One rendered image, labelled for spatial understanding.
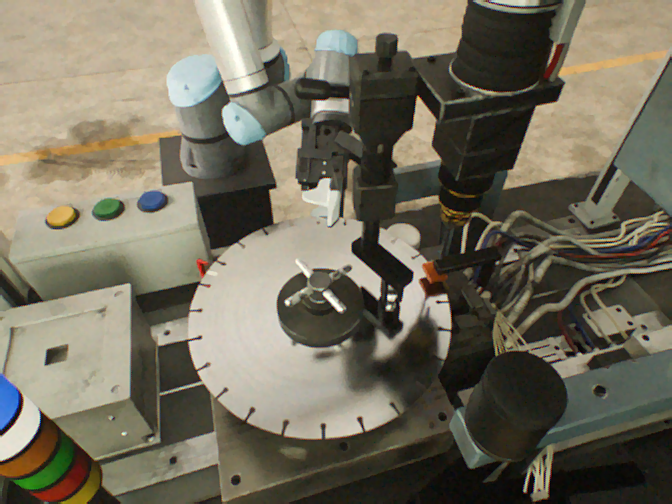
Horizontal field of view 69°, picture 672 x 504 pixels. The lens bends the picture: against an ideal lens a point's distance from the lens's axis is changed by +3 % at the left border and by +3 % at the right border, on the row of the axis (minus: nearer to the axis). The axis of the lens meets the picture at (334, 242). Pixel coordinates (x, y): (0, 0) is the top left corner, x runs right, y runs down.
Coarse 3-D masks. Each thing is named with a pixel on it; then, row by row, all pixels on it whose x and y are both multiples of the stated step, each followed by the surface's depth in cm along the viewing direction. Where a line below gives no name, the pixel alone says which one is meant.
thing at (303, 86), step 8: (296, 80) 46; (304, 80) 45; (312, 80) 46; (320, 80) 46; (296, 88) 45; (304, 88) 45; (312, 88) 45; (320, 88) 46; (328, 88) 46; (336, 88) 46; (344, 88) 46; (304, 96) 46; (312, 96) 46; (320, 96) 46; (328, 96) 46; (336, 96) 47; (344, 96) 47
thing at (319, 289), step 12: (300, 264) 59; (348, 264) 59; (312, 276) 57; (324, 276) 57; (336, 276) 58; (312, 288) 56; (324, 288) 56; (288, 300) 55; (300, 300) 56; (312, 300) 58; (324, 300) 57; (336, 300) 55
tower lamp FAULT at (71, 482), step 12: (84, 456) 42; (72, 468) 40; (84, 468) 42; (60, 480) 39; (72, 480) 41; (84, 480) 42; (36, 492) 39; (48, 492) 40; (60, 492) 40; (72, 492) 41
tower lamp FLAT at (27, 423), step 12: (24, 396) 35; (24, 408) 34; (36, 408) 36; (12, 420) 33; (24, 420) 34; (36, 420) 35; (12, 432) 33; (24, 432) 34; (36, 432) 35; (0, 444) 33; (12, 444) 34; (24, 444) 34; (0, 456) 34; (12, 456) 34
